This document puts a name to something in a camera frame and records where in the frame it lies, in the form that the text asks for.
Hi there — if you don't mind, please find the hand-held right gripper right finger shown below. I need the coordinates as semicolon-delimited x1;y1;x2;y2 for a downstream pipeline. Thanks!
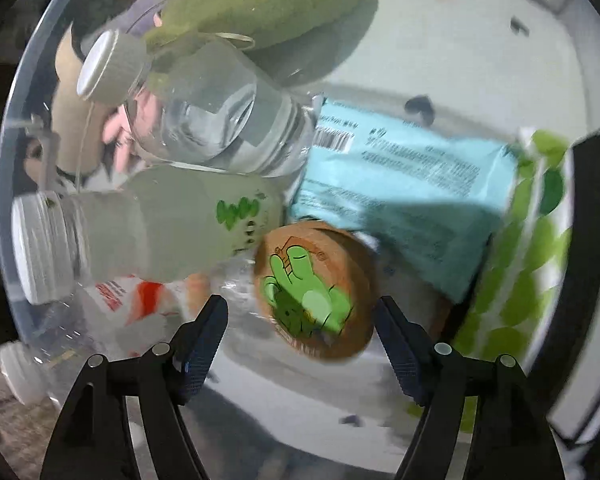
374;295;566;480

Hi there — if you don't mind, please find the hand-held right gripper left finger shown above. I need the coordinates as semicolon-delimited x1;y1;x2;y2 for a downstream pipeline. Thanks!
40;294;229;480

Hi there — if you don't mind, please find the clear plastic container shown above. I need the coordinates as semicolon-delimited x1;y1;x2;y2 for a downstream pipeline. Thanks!
0;0;600;476

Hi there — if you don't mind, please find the green animal round coaster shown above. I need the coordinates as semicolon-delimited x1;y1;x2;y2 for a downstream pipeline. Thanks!
252;224;381;363

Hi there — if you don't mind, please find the teal packet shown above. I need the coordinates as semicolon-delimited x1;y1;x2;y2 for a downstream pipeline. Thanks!
286;94;521;306

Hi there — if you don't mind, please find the red label bottle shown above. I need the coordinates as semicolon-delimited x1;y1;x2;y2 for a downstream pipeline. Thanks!
0;272;216;406

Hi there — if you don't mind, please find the cloudy bottle green print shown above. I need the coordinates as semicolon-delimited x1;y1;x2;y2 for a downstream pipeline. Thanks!
11;166;286;306

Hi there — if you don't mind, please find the green patterned packet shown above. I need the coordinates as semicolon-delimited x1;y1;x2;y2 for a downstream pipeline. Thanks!
405;130;573;433

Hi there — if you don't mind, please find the pink rabbit stand mirror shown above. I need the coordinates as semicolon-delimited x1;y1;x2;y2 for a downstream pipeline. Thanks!
100;90;151;151

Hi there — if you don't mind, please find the clear bottle white cap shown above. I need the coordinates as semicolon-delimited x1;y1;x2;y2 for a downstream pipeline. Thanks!
76;29;315;178

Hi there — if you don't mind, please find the black box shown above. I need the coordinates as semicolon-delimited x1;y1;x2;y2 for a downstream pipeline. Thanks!
527;117;600;453

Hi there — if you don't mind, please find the cream visor cap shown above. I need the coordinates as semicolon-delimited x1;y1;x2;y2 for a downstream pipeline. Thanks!
50;25;113;181

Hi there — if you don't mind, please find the green plush toy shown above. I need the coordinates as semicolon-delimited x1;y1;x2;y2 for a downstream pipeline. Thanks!
142;0;381;88

